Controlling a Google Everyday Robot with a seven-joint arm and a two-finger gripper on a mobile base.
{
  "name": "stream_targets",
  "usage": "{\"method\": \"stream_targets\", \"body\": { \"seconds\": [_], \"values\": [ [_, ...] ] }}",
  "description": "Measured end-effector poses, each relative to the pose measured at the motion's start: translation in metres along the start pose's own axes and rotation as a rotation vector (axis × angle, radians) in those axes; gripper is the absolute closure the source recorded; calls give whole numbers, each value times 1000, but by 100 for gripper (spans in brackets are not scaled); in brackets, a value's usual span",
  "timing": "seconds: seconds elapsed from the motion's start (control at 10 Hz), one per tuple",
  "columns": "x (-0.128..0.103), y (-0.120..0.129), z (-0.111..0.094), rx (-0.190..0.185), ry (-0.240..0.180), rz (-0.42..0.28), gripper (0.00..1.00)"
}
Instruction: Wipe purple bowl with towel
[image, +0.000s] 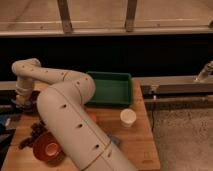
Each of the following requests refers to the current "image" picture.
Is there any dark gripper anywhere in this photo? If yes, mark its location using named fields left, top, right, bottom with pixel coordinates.
left=14, top=95, right=34, bottom=110

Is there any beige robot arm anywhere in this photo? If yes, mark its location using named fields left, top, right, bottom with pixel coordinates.
left=11, top=58, right=137, bottom=171

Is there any orange bowl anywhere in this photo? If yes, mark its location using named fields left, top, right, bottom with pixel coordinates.
left=33, top=132, right=62, bottom=162

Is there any blue object at left edge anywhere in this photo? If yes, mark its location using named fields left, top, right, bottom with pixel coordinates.
left=0, top=115, right=11, bottom=127

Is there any small orange object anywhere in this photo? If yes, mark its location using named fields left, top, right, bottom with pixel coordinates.
left=89, top=114, right=97, bottom=123

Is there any green plastic tray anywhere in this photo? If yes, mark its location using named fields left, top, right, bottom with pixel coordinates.
left=88, top=71, right=133, bottom=107

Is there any small blue grey object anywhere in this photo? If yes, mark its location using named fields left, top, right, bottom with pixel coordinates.
left=109, top=135, right=121, bottom=146

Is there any white paper cup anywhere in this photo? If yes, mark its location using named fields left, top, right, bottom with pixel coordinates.
left=120, top=109, right=137, bottom=128

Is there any metal rail beam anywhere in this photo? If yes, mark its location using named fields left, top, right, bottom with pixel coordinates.
left=136, top=75, right=213, bottom=95

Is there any grey bracket on rail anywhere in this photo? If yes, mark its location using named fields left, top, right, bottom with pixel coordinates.
left=195, top=61, right=213, bottom=83

